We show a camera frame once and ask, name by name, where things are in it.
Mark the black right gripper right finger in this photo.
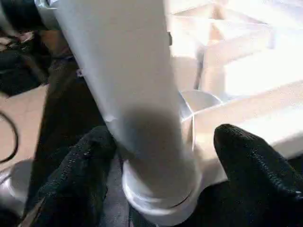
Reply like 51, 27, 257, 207
214, 124, 303, 227

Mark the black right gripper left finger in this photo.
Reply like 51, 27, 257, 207
23, 124, 118, 227

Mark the white plastic table leg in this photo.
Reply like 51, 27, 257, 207
53, 0, 202, 192

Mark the black left wrist camera cable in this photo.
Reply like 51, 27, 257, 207
0, 111, 19, 163

